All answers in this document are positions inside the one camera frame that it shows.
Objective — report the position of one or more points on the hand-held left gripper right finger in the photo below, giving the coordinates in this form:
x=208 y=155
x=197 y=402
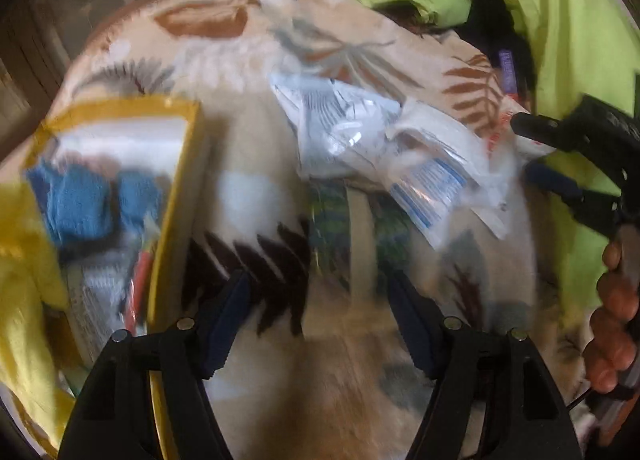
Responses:
x=412 y=320

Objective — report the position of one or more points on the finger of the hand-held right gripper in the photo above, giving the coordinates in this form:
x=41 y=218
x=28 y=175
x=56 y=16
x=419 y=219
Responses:
x=537 y=132
x=555 y=182

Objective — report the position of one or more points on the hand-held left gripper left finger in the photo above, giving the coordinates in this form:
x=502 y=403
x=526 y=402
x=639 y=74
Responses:
x=227 y=320

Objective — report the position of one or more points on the white plastic bag red print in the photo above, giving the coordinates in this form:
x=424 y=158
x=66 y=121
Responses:
x=500 y=144

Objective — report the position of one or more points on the white printed paper packet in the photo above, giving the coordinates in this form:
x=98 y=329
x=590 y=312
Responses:
x=100 y=290

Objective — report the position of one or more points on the blue fluffy cloth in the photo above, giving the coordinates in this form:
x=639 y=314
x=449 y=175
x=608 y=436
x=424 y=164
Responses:
x=75 y=200

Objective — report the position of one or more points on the yellow fluffy cloth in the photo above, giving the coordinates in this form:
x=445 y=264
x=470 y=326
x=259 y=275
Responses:
x=25 y=290

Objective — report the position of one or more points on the white box with yellow tape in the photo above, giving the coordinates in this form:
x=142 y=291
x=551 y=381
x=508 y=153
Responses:
x=125 y=139

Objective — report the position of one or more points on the person's right hand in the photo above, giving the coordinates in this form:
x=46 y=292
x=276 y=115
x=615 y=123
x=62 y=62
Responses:
x=612 y=300

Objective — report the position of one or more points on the purple label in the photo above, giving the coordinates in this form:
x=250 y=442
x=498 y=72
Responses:
x=506 y=69

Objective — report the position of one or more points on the dark cloth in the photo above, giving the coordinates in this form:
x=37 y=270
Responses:
x=492 y=14

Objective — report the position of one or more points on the clear plastic packets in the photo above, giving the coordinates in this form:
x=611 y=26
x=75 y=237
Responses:
x=350 y=124

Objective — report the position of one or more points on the leaf print blanket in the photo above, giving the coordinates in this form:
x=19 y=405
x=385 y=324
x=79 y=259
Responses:
x=225 y=64

